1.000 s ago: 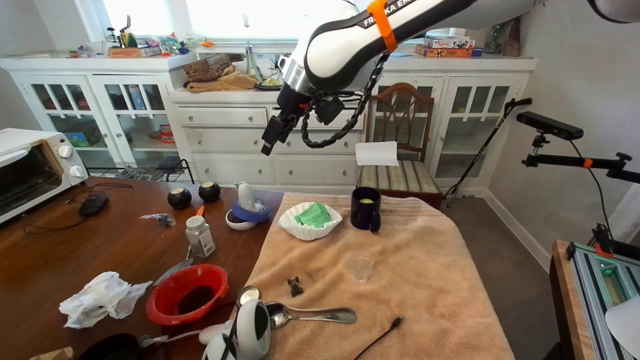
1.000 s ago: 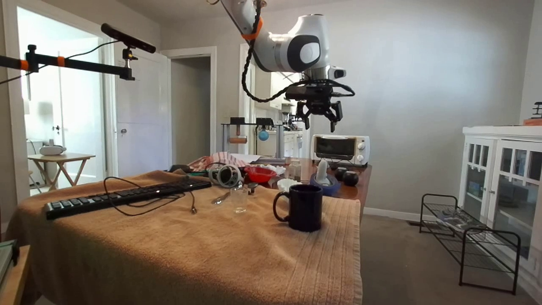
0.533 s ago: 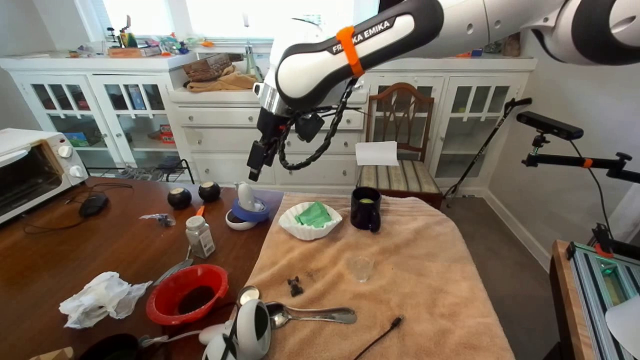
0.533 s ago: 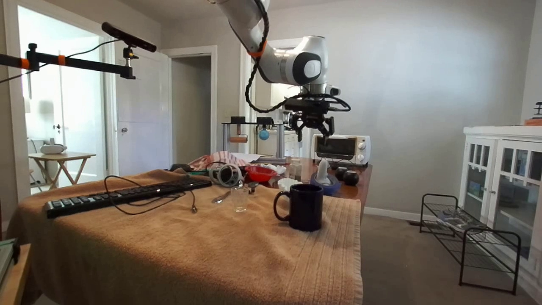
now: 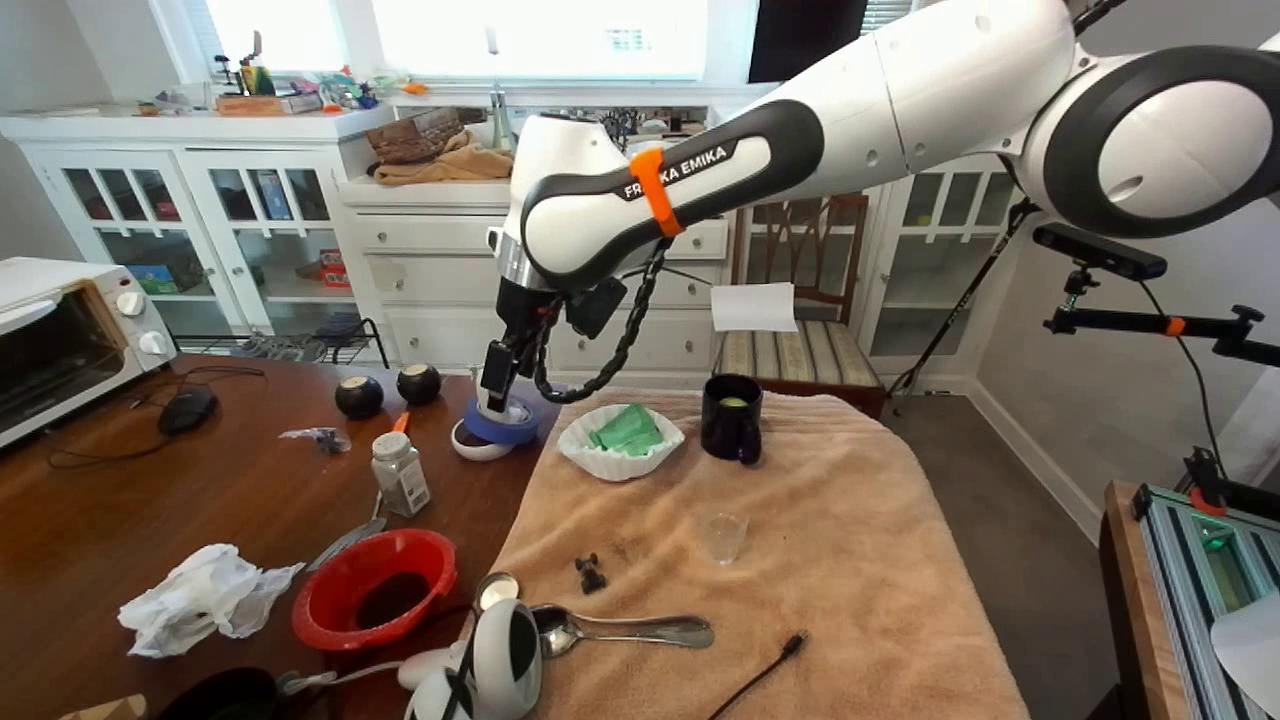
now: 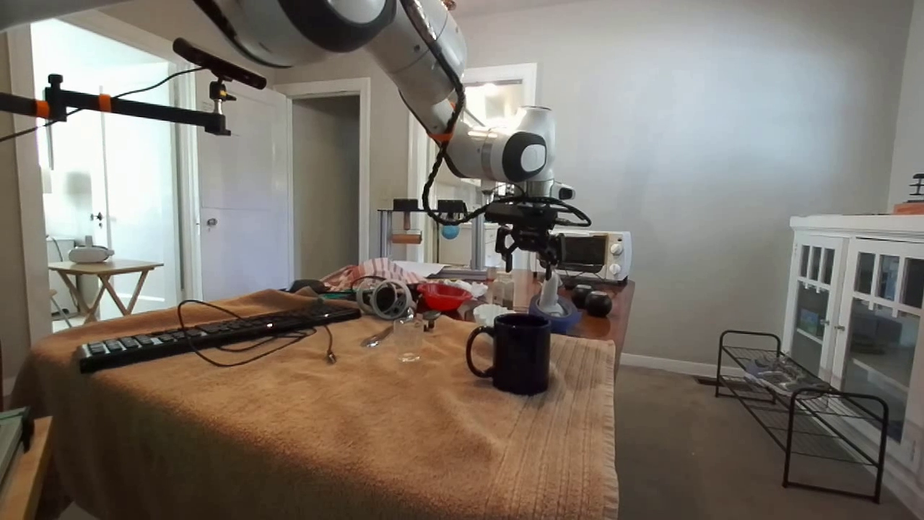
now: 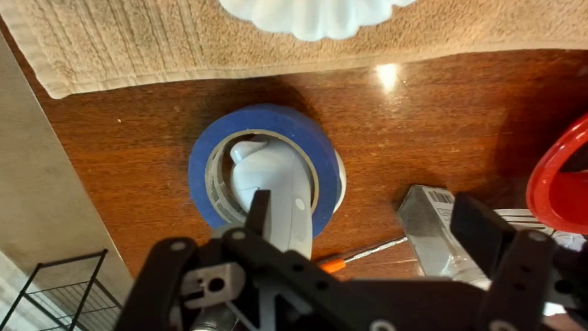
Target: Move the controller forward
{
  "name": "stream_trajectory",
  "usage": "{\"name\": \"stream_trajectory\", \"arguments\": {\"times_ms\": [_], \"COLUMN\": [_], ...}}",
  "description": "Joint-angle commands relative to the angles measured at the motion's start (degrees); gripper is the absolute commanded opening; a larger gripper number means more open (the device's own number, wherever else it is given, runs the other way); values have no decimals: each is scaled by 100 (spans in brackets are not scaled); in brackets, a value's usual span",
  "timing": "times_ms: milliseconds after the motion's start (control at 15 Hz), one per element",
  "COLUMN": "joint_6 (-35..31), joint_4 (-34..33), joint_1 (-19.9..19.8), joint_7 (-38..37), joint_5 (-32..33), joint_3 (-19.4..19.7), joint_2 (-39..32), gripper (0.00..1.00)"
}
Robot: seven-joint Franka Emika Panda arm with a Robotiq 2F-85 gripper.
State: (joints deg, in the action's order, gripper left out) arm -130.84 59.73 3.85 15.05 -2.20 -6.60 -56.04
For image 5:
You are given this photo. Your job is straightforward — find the silver knife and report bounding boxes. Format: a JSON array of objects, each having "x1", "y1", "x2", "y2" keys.
[{"x1": 305, "y1": 490, "x2": 389, "y2": 573}]

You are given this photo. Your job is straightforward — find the white toaster oven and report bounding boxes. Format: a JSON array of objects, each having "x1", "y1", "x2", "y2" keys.
[{"x1": 0, "y1": 256, "x2": 179, "y2": 450}]

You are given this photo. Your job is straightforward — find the toaster oven door handle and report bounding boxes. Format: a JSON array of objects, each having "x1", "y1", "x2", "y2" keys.
[{"x1": 0, "y1": 298, "x2": 59, "y2": 336}]

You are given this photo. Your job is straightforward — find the heap of green packets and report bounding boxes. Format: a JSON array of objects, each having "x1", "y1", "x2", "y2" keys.
[{"x1": 588, "y1": 403, "x2": 665, "y2": 458}]

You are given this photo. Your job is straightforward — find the brown wicker basket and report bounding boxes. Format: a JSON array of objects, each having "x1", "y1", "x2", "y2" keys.
[{"x1": 365, "y1": 107, "x2": 464, "y2": 166}]

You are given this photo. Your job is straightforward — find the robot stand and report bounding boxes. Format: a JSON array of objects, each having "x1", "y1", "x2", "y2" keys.
[{"x1": 1100, "y1": 480, "x2": 1280, "y2": 720}]

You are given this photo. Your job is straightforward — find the black mug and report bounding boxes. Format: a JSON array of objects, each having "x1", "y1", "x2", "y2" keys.
[{"x1": 700, "y1": 373, "x2": 765, "y2": 467}]

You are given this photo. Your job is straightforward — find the black bowl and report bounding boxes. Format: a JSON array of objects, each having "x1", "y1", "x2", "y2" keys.
[{"x1": 155, "y1": 667, "x2": 283, "y2": 720}]

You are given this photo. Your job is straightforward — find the black computer mouse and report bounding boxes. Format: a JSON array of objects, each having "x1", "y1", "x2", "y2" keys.
[{"x1": 157, "y1": 386, "x2": 220, "y2": 436}]

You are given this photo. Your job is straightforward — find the small round silver lid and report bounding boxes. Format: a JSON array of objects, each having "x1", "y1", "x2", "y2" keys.
[{"x1": 472, "y1": 572, "x2": 522, "y2": 613}]

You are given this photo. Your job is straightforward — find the silver spoon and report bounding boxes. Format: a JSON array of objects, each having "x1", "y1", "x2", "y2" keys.
[{"x1": 530, "y1": 603, "x2": 716, "y2": 659}]

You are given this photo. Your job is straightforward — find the window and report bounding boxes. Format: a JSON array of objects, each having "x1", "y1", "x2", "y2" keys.
[{"x1": 200, "y1": 0, "x2": 709, "y2": 83}]

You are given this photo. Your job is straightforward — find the black mouse cable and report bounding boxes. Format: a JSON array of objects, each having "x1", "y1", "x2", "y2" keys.
[{"x1": 45, "y1": 364, "x2": 268, "y2": 471}]

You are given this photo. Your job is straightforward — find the white paper sheet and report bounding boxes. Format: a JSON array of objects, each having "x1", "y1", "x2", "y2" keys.
[{"x1": 710, "y1": 283, "x2": 799, "y2": 334}]

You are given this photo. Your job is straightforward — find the glass spice jar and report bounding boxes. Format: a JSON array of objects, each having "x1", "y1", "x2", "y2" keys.
[{"x1": 370, "y1": 431, "x2": 432, "y2": 518}]

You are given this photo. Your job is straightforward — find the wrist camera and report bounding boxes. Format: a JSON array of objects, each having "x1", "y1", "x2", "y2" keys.
[{"x1": 565, "y1": 277, "x2": 629, "y2": 341}]

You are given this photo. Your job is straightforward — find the black cable with plug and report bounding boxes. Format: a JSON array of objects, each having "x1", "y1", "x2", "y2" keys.
[{"x1": 706, "y1": 630, "x2": 810, "y2": 720}]

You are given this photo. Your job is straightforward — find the cardboard box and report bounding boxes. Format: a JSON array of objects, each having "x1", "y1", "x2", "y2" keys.
[{"x1": 216, "y1": 93, "x2": 323, "y2": 117}]

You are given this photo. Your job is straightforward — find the white paper filter bowl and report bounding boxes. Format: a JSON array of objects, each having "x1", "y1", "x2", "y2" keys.
[{"x1": 556, "y1": 403, "x2": 687, "y2": 483}]

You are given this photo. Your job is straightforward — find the toaster oven door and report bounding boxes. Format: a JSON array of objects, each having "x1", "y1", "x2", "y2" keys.
[{"x1": 0, "y1": 288, "x2": 129, "y2": 433}]

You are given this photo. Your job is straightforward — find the camera on mount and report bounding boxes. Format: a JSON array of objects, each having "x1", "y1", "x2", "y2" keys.
[{"x1": 1033, "y1": 222, "x2": 1280, "y2": 368}]

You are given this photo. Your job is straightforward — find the blue tape roll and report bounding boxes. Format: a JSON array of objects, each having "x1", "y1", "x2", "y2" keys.
[{"x1": 462, "y1": 395, "x2": 541, "y2": 447}]

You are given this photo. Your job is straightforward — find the small white bowl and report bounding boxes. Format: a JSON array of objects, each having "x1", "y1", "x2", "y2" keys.
[{"x1": 450, "y1": 418, "x2": 521, "y2": 463}]

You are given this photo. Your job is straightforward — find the white dresser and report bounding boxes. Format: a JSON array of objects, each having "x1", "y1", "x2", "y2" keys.
[{"x1": 335, "y1": 178, "x2": 733, "y2": 379}]

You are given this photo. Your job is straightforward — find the beige towel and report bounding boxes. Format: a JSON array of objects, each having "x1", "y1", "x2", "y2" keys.
[{"x1": 487, "y1": 388, "x2": 1033, "y2": 720}]

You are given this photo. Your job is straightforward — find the white glass door cabinet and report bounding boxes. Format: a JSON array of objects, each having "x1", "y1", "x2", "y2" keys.
[
  {"x1": 0, "y1": 105, "x2": 396, "y2": 353},
  {"x1": 860, "y1": 165, "x2": 1023, "y2": 379}
]

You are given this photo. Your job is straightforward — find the crumpled white paper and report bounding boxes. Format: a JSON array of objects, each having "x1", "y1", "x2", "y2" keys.
[{"x1": 117, "y1": 543, "x2": 306, "y2": 659}]

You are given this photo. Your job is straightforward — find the clear shot glass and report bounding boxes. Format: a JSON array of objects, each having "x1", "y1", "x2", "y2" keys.
[{"x1": 700, "y1": 512, "x2": 749, "y2": 567}]

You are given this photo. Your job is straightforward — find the beige cloth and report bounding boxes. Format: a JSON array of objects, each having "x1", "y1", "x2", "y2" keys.
[{"x1": 373, "y1": 130, "x2": 516, "y2": 187}]

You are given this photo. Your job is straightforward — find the clear plastic wrapper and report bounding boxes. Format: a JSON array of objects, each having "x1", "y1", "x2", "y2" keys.
[{"x1": 278, "y1": 426, "x2": 353, "y2": 456}]

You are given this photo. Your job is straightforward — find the red plastic bowl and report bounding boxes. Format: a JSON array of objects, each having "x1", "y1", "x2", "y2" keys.
[{"x1": 292, "y1": 528, "x2": 459, "y2": 653}]

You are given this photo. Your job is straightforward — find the black ball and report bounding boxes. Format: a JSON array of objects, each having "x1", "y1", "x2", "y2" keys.
[
  {"x1": 396, "y1": 362, "x2": 443, "y2": 406},
  {"x1": 334, "y1": 375, "x2": 385, "y2": 420}
]

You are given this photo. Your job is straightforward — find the cardboard piece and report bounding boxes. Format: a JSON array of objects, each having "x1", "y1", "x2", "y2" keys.
[{"x1": 55, "y1": 693, "x2": 149, "y2": 720}]

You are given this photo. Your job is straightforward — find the wooden chair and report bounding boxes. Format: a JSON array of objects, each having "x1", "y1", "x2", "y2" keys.
[{"x1": 713, "y1": 193, "x2": 891, "y2": 419}]

